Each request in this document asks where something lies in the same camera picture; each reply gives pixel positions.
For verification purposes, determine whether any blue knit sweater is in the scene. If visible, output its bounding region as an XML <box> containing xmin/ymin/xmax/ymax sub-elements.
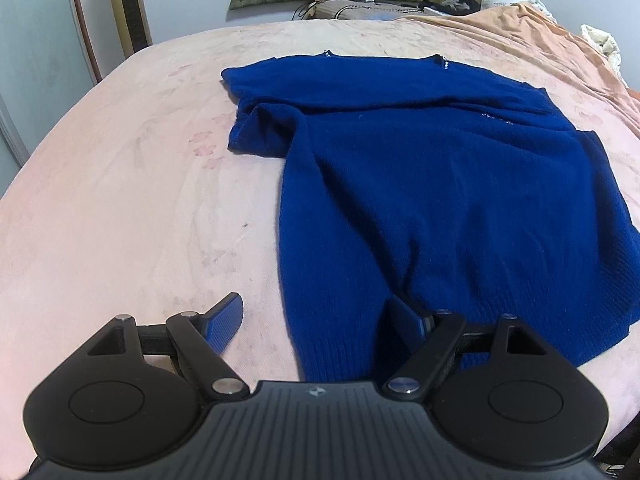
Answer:
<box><xmin>221</xmin><ymin>53</ymin><xmax>639</xmax><ymax>382</ymax></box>

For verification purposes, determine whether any black clothing on pillow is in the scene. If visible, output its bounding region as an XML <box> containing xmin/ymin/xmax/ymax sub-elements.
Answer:
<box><xmin>418</xmin><ymin>0</ymin><xmax>480</xmax><ymax>16</ymax></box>

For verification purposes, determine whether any pink floral bed sheet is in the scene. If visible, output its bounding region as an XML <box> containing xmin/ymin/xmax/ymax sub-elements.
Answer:
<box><xmin>1</xmin><ymin>18</ymin><xmax>639</xmax><ymax>479</ymax></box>

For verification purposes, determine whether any peach blanket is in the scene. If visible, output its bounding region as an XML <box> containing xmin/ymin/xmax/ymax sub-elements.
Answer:
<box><xmin>409</xmin><ymin>3</ymin><xmax>639</xmax><ymax>112</ymax></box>

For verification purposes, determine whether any frosted glass wardrobe door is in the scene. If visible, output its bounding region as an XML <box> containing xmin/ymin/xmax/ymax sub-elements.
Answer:
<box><xmin>1</xmin><ymin>0</ymin><xmax>96</xmax><ymax>191</ymax></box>

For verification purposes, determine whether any cream crumpled duvet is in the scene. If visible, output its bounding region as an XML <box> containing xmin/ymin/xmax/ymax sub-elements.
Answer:
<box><xmin>580</xmin><ymin>24</ymin><xmax>622</xmax><ymax>70</ymax></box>

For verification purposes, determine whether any brown striped pillow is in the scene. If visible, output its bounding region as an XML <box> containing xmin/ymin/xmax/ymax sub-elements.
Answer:
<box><xmin>295</xmin><ymin>0</ymin><xmax>424</xmax><ymax>21</ymax></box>

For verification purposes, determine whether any gold tower fan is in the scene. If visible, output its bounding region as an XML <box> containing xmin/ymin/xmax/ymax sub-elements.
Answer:
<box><xmin>111</xmin><ymin>0</ymin><xmax>152</xmax><ymax>58</ymax></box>

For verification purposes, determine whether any white quilt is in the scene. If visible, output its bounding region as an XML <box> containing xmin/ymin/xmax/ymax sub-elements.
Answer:
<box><xmin>480</xmin><ymin>0</ymin><xmax>553</xmax><ymax>18</ymax></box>

